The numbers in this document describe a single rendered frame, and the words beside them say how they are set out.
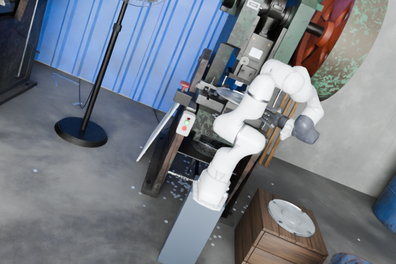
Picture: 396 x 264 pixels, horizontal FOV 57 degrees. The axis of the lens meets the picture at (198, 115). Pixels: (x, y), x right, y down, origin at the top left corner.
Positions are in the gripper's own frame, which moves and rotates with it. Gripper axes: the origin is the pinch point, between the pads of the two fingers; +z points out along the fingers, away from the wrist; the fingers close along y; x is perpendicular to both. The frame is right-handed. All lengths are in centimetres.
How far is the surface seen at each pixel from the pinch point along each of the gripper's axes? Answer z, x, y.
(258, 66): 15.9, -12.9, 21.2
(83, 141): 95, 35, -69
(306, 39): 13, -60, 46
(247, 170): -7.0, -8.0, -39.6
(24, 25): 164, 55, -11
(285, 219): -43, 2, -48
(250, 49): 22.5, -7.2, 28.9
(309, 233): -56, -5, -50
